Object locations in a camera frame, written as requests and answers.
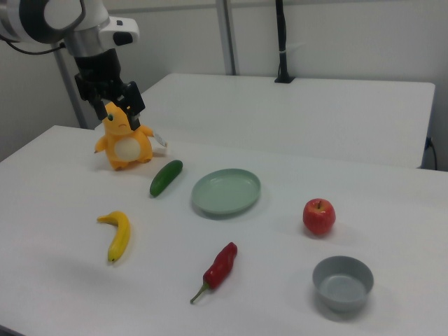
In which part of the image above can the red chili pepper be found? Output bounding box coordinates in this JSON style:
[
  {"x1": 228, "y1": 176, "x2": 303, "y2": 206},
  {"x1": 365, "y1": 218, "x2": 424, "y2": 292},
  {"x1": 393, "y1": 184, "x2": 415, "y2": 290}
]
[{"x1": 190, "y1": 241, "x2": 239, "y2": 305}]

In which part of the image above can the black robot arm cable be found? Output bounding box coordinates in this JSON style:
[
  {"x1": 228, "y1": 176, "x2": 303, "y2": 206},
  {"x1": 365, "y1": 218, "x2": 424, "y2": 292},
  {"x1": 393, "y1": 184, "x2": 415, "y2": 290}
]
[{"x1": 0, "y1": 33, "x2": 67, "y2": 55}]

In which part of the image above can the red apple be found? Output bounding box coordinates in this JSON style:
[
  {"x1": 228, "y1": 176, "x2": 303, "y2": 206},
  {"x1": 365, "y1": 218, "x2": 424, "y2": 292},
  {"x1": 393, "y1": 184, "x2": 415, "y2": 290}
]
[{"x1": 302, "y1": 197, "x2": 337, "y2": 236}]

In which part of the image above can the black camera stand pole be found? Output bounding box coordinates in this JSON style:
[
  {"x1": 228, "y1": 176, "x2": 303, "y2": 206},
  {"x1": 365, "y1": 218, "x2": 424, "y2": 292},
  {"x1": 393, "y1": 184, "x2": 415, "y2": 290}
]
[{"x1": 274, "y1": 0, "x2": 297, "y2": 84}]

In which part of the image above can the green cucumber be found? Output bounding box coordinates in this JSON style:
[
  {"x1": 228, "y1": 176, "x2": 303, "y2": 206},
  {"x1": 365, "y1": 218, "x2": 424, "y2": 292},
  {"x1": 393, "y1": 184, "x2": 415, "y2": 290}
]
[{"x1": 149, "y1": 160, "x2": 184, "y2": 197}]

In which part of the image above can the yellow banana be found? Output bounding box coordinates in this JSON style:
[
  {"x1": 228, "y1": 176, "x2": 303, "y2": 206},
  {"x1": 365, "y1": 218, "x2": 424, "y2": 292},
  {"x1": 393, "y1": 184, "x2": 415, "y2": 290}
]
[{"x1": 97, "y1": 210, "x2": 132, "y2": 263}]

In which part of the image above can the grey bowl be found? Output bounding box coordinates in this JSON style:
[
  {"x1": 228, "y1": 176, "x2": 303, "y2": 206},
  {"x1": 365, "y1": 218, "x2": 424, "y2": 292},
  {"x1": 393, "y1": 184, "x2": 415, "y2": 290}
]
[{"x1": 311, "y1": 255, "x2": 375, "y2": 312}]

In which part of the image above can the pale green plate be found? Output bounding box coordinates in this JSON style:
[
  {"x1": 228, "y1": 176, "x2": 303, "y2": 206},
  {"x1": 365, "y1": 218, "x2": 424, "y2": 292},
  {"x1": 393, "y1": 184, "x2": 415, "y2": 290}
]
[{"x1": 190, "y1": 168, "x2": 263, "y2": 216}]

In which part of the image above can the grey partition post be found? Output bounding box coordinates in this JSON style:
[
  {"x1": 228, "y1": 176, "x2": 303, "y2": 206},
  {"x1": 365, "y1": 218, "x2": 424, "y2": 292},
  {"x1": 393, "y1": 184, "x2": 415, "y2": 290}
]
[
  {"x1": 52, "y1": 41, "x2": 89, "y2": 130},
  {"x1": 215, "y1": 0, "x2": 241, "y2": 76}
]

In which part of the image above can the orange plush dinosaur toy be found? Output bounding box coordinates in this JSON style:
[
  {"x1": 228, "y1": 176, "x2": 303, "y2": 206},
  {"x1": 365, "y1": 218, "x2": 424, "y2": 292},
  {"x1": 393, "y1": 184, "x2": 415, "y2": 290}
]
[{"x1": 93, "y1": 101, "x2": 169, "y2": 172}]

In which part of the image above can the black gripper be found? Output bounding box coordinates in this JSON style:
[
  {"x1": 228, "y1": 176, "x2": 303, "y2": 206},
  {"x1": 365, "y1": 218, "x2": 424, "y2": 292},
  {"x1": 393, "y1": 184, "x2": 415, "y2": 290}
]
[{"x1": 73, "y1": 48, "x2": 146, "y2": 131}]

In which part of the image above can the black wall power cable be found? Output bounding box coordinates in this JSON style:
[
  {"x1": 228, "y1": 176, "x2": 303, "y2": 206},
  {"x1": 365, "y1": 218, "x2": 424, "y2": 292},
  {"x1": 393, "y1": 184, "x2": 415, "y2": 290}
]
[{"x1": 424, "y1": 136, "x2": 439, "y2": 171}]

